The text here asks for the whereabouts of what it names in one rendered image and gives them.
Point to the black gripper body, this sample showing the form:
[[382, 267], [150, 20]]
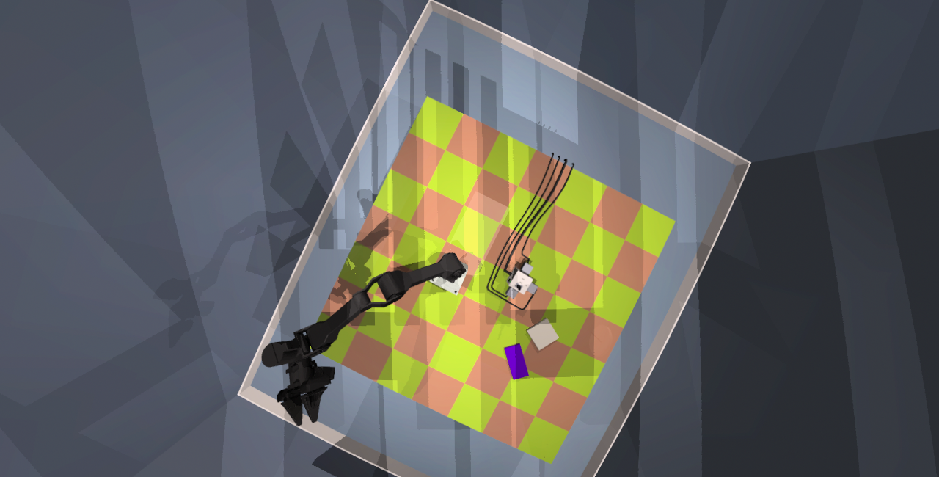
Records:
[[302, 380]]

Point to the purple rectangular block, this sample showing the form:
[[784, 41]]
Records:
[[516, 361]]

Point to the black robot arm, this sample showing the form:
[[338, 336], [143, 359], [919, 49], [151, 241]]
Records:
[[393, 285]]

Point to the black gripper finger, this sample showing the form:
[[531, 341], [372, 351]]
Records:
[[294, 408], [311, 403]]

